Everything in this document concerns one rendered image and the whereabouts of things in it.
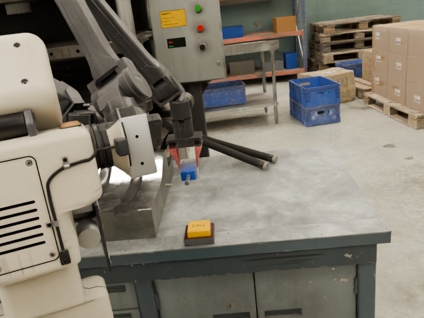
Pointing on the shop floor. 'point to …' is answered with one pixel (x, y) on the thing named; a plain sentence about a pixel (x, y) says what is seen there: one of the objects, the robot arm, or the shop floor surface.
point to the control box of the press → (190, 48)
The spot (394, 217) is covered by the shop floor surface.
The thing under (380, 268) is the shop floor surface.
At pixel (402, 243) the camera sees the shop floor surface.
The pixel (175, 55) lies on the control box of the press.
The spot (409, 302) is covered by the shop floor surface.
